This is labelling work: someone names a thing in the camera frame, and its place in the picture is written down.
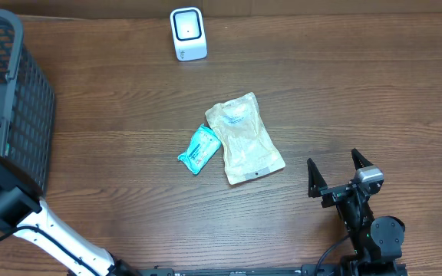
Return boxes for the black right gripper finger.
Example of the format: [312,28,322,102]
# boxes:
[307,158,328,198]
[351,148,373,170]

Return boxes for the beige clear plastic pouch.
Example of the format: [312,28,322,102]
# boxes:
[205,92,285,185]

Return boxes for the green toilet tissue wipes pack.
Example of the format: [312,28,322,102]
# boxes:
[177,124,222,175]

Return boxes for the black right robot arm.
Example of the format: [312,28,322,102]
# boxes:
[302,149,407,276]

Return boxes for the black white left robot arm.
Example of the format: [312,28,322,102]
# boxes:
[0,156,138,275]

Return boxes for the white barcode scanner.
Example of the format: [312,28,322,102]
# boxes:
[170,7,208,61]

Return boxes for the grey plastic shopping basket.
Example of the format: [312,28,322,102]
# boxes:
[0,9,56,189]

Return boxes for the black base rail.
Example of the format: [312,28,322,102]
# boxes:
[138,263,410,276]

